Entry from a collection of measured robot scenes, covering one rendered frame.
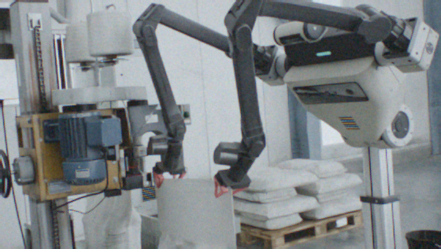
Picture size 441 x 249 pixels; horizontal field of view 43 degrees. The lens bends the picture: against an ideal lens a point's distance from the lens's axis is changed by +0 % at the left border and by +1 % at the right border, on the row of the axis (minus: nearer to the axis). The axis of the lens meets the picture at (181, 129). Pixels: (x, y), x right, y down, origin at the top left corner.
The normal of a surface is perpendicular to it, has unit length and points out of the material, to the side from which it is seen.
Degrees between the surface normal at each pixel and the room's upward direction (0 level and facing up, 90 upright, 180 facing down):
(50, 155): 90
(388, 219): 90
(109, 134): 90
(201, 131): 90
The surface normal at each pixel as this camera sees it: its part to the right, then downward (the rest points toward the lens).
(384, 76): 0.52, 0.00
